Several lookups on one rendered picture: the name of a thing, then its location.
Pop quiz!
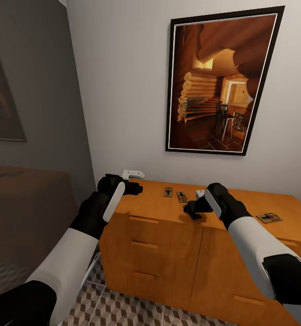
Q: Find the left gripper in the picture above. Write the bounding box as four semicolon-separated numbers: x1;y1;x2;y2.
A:
124;180;143;195

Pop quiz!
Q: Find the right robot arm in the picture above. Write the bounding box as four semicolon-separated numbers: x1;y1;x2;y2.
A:
183;183;301;325

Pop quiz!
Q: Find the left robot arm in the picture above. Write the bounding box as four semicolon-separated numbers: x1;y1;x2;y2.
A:
0;170;145;326

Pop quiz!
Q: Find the mousetrap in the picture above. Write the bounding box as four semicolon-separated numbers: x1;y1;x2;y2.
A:
188;211;202;220
176;191;188;204
164;187;173;197
256;213;282;224

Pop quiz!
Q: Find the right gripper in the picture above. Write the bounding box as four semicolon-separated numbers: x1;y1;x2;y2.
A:
183;199;213;213

